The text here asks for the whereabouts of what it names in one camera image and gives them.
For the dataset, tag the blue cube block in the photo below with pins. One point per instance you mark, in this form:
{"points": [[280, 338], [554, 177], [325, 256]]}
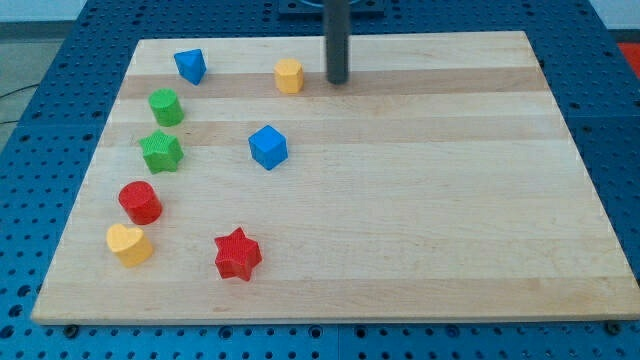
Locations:
{"points": [[268, 147]]}

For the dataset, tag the blue triangular prism block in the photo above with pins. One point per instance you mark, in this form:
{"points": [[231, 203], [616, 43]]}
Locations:
{"points": [[191, 65]]}

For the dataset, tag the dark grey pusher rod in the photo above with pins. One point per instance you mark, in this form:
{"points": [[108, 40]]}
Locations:
{"points": [[336, 26]]}

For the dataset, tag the green star block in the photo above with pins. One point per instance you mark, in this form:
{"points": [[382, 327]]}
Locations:
{"points": [[161, 152]]}

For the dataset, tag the red star block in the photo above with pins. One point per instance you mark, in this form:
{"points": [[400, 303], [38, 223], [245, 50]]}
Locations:
{"points": [[237, 255]]}

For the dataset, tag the green cylinder block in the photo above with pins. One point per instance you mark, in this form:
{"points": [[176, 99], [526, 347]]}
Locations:
{"points": [[165, 106]]}

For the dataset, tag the yellow hexagon block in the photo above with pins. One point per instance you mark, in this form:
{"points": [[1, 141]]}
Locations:
{"points": [[289, 76]]}

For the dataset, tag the yellow heart block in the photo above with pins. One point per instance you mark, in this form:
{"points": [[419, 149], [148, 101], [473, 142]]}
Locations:
{"points": [[129, 244]]}

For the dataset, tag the wooden board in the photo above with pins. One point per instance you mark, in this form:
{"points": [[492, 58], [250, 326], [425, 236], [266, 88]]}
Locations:
{"points": [[440, 184]]}

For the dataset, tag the red cylinder block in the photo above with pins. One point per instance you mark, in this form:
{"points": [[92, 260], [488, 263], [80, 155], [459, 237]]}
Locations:
{"points": [[140, 202]]}

